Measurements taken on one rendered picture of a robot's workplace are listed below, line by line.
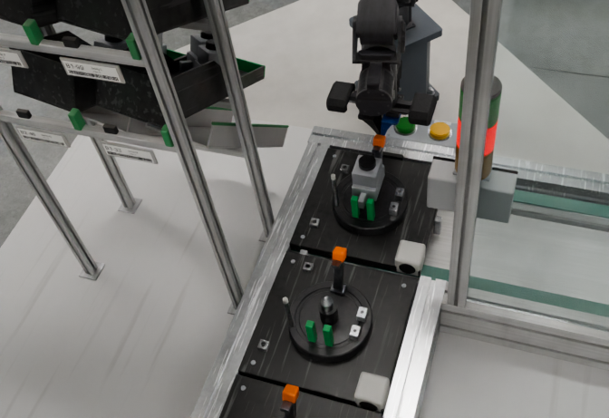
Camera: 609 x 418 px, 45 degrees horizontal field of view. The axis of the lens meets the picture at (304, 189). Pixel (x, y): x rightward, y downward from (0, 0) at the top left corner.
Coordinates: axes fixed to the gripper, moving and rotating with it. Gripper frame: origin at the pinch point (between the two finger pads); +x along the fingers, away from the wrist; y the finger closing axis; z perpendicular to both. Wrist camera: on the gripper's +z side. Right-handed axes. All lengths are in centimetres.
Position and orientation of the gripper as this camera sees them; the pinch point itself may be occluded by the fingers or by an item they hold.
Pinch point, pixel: (381, 122)
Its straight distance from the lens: 133.0
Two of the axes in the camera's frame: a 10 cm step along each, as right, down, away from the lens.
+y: -9.4, -1.8, 2.8
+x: 1.1, 6.2, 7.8
